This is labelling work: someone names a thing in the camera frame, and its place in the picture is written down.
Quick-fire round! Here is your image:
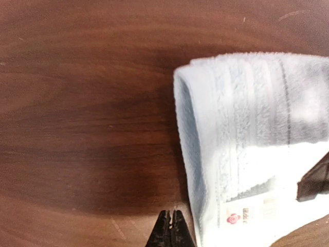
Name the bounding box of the plain light blue towel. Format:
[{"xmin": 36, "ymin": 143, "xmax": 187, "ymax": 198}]
[{"xmin": 174, "ymin": 52, "xmax": 328, "ymax": 246}]

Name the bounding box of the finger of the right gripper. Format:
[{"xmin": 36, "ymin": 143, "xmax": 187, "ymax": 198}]
[{"xmin": 297, "ymin": 153, "xmax": 328, "ymax": 202}]

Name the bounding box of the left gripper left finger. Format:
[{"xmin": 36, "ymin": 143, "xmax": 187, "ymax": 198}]
[{"xmin": 145, "ymin": 210, "xmax": 171, "ymax": 247}]

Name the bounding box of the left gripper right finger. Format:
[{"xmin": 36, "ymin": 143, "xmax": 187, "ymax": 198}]
[{"xmin": 171, "ymin": 210, "xmax": 195, "ymax": 247}]

